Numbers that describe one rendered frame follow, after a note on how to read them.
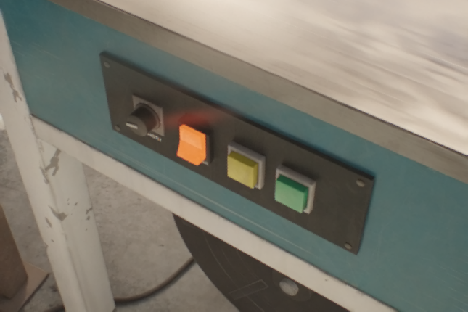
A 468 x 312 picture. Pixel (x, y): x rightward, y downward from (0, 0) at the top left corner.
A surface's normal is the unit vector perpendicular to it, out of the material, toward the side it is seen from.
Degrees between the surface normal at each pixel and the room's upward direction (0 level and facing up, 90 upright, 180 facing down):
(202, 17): 0
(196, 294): 0
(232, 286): 90
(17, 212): 0
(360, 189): 90
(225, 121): 90
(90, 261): 90
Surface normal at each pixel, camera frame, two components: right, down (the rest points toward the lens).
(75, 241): 0.83, 0.40
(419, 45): 0.00, -0.71
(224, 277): -0.56, 0.59
